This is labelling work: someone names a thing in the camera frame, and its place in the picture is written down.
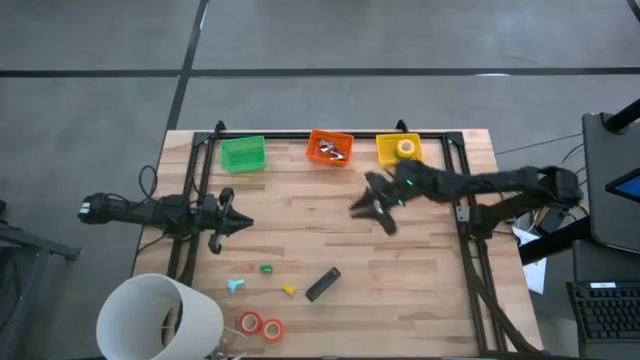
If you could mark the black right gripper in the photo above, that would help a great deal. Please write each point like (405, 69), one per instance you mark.
(407, 187)

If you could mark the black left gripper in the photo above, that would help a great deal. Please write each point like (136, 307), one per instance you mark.
(220, 220)

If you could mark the green mini stapler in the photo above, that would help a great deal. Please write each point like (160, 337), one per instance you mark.
(266, 269)

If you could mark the yellow tape roll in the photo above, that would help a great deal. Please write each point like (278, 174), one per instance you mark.
(400, 149)

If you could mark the red tape roll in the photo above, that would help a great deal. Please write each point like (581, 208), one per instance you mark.
(242, 324)

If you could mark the orange tape roll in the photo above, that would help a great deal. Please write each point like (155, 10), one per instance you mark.
(266, 331)

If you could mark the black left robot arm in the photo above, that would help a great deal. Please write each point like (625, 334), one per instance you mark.
(145, 212)

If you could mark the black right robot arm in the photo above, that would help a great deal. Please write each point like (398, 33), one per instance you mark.
(475, 185)

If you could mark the yellow mini stapler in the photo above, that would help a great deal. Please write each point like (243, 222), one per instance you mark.
(288, 289)

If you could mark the black long stapler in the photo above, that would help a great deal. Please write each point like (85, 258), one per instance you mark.
(323, 284)

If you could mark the yellow plastic basket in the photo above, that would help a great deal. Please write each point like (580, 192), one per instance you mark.
(386, 150)

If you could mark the green plastic basket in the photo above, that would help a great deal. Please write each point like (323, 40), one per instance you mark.
(243, 155)

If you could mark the orange plastic basket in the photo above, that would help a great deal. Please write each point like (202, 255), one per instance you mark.
(315, 150)

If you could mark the white cylindrical lamp shade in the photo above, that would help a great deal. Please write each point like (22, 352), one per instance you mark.
(135, 305)

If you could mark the white paper sheet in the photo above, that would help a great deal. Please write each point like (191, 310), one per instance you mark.
(535, 272)

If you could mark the dark metal stand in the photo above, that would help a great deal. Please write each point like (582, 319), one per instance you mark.
(30, 245)

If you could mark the dark grey two-tier desk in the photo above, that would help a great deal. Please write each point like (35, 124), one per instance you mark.
(605, 220)

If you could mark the black computer keyboard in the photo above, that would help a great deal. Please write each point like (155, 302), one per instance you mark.
(607, 312)

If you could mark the small tilted display screen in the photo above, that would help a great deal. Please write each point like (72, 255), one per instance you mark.
(629, 187)

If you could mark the black round pole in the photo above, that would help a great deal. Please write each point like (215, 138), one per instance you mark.
(625, 117)

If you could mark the silver metal mounting bracket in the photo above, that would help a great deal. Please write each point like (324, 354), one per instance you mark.
(462, 214)

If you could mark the black aluminium table frame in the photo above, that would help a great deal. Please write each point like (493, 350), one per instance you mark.
(285, 135)

